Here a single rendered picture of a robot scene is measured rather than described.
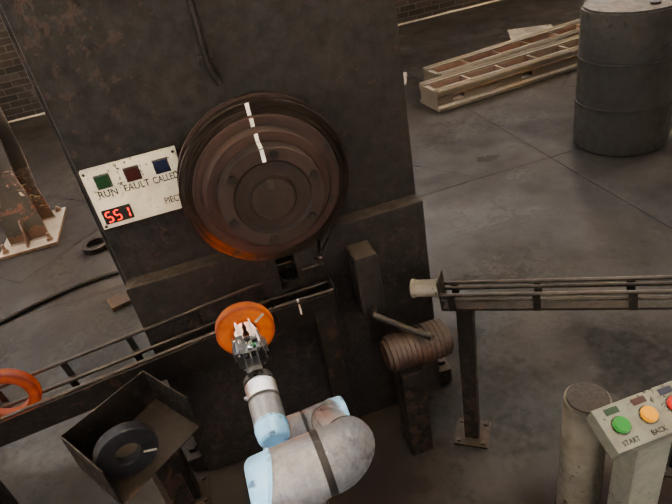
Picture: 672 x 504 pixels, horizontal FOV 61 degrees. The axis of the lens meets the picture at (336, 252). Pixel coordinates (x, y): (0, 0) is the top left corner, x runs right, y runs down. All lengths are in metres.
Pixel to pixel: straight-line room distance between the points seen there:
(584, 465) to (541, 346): 0.86
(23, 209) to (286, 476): 3.65
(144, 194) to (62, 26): 0.46
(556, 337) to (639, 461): 1.09
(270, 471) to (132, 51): 1.08
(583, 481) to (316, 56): 1.42
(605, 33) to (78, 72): 3.01
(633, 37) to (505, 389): 2.26
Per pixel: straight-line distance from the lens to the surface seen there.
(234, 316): 1.52
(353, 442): 1.04
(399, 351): 1.85
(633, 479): 1.70
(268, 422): 1.32
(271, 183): 1.48
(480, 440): 2.25
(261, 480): 1.02
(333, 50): 1.68
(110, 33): 1.61
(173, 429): 1.70
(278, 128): 1.50
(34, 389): 1.96
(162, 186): 1.70
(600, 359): 2.58
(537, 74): 5.54
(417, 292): 1.81
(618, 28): 3.85
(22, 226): 4.49
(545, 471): 2.20
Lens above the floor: 1.78
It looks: 33 degrees down
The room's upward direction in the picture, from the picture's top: 11 degrees counter-clockwise
